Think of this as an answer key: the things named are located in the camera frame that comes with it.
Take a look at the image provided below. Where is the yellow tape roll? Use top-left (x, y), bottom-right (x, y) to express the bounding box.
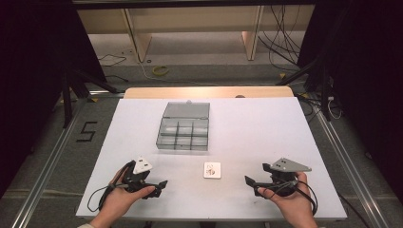
top-left (151, 65), bottom-right (170, 77)

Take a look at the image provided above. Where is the white floor cable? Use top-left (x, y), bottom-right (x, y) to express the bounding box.
top-left (136, 59), bottom-right (220, 87)

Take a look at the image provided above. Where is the black curtain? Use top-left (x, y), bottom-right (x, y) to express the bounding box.
top-left (0, 0), bottom-right (107, 199)
top-left (297, 0), bottom-right (403, 205)

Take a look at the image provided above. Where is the light wooden desk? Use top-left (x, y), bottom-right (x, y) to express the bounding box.
top-left (76, 4), bottom-right (316, 64)

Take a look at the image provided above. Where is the small white printed card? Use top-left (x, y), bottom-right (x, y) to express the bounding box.
top-left (202, 161), bottom-right (222, 180)

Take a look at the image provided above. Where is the person's right hand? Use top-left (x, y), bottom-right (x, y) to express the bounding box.
top-left (257, 171), bottom-right (314, 228)

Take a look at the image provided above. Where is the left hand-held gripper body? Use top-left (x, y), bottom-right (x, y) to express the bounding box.
top-left (121, 156), bottom-right (154, 194)

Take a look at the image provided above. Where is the bundle of black cables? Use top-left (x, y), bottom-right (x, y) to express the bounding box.
top-left (257, 4), bottom-right (302, 68)

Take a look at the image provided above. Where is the white looped cable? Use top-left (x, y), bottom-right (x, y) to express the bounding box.
top-left (326, 95), bottom-right (344, 121)

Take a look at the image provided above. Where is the thin black floor cable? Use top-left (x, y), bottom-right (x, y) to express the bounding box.
top-left (97, 53), bottom-right (128, 68)

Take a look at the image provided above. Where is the clear plastic compartment box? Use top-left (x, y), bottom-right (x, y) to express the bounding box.
top-left (155, 100), bottom-right (211, 152)

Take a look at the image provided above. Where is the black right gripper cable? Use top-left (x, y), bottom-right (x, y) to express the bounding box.
top-left (269, 179), bottom-right (319, 217)

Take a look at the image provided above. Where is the black metal stand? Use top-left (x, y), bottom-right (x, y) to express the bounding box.
top-left (275, 55), bottom-right (335, 122)
top-left (61, 66), bottom-right (119, 129)

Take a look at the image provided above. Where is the light wooden table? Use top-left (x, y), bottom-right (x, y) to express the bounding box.
top-left (123, 85), bottom-right (296, 100)

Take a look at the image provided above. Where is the person's left hand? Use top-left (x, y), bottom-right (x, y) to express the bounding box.
top-left (94, 167), bottom-right (157, 228)

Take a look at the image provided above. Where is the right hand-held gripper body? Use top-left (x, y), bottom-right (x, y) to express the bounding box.
top-left (261, 157), bottom-right (313, 198)

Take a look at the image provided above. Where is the aluminium floor rail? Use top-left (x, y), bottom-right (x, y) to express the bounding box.
top-left (10, 90), bottom-right (125, 228)
top-left (312, 100), bottom-right (390, 228)

